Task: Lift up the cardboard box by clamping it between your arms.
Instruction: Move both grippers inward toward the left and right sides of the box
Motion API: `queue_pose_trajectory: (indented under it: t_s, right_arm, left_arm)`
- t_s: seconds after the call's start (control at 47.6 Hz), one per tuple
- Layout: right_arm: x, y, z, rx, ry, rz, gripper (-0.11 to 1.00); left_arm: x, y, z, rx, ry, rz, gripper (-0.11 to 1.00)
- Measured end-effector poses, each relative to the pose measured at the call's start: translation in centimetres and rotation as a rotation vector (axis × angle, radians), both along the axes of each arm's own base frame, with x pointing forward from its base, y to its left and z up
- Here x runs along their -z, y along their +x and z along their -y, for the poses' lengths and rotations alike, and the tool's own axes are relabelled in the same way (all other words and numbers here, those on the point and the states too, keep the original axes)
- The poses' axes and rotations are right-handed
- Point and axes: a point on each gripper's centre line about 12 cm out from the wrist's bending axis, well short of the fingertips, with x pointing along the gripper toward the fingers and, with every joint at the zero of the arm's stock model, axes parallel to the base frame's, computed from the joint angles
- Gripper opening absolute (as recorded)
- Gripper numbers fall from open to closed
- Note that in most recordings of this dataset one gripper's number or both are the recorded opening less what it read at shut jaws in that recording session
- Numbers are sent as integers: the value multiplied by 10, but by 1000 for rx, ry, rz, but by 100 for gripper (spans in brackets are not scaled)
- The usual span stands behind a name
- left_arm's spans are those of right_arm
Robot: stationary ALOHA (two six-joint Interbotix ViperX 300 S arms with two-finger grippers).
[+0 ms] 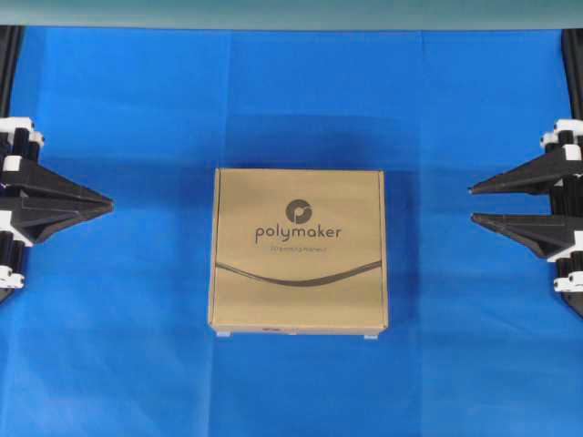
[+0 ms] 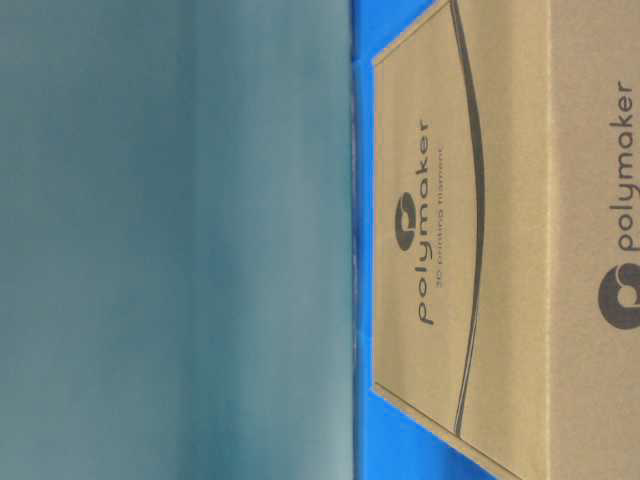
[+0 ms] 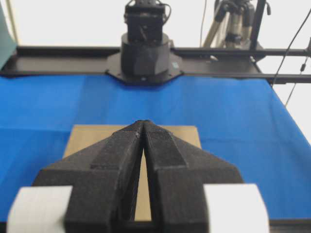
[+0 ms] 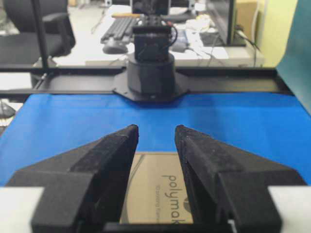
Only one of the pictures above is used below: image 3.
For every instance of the camera tripod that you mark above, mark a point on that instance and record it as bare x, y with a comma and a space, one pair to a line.
235, 25

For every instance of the green board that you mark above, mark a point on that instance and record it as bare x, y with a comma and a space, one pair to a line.
8, 34

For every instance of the polymaker cardboard box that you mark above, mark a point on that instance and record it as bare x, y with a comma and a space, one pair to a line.
83, 136

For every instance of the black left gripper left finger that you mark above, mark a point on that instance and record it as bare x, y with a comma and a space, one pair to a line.
104, 179

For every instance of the black metal frame rail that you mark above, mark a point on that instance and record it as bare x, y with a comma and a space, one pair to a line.
217, 63

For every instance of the blue table cloth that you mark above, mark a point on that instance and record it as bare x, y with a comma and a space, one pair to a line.
243, 122

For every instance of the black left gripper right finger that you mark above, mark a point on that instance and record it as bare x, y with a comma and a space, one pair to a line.
177, 171

